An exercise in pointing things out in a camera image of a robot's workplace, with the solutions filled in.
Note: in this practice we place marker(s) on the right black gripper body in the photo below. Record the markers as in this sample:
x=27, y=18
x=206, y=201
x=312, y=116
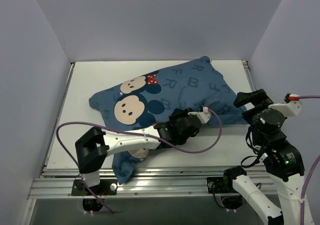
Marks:
x=250, y=98

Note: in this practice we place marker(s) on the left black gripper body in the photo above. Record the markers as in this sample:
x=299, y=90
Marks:
x=180, y=114

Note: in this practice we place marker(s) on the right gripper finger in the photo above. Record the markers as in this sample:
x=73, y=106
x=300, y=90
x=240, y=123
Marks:
x=255, y=98
x=250, y=115

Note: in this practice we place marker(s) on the blue cartoon print pillowcase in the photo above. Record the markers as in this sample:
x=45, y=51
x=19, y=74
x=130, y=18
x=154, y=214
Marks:
x=152, y=97

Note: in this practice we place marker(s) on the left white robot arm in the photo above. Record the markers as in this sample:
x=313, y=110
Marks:
x=96, y=144

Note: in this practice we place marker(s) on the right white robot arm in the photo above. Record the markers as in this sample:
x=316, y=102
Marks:
x=283, y=162

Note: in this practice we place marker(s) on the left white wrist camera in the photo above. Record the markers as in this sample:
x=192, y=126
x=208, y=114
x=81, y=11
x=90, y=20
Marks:
x=204, y=116

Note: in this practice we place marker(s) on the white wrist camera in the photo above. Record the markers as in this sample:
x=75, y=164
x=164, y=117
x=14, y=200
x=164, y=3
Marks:
x=291, y=106
x=204, y=116

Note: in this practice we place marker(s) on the right aluminium side rail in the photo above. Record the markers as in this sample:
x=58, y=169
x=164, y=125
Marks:
x=246, y=67

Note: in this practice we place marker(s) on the aluminium side rail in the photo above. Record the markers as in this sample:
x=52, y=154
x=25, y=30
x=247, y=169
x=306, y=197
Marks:
x=246, y=67
x=57, y=120

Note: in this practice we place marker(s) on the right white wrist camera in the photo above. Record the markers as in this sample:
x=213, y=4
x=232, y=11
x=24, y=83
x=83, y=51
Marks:
x=291, y=106

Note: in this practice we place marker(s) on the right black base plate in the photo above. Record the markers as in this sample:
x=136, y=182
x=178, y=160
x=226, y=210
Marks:
x=217, y=185

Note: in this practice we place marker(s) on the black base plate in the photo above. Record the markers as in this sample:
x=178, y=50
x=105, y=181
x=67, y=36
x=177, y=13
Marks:
x=217, y=185
x=106, y=187

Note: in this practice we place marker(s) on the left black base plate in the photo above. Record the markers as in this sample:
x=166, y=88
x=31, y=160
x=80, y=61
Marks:
x=106, y=187

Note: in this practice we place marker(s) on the left aluminium side rail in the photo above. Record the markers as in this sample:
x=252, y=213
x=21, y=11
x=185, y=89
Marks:
x=57, y=120

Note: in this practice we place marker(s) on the aluminium front rail frame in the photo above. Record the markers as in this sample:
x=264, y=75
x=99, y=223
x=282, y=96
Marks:
x=146, y=183

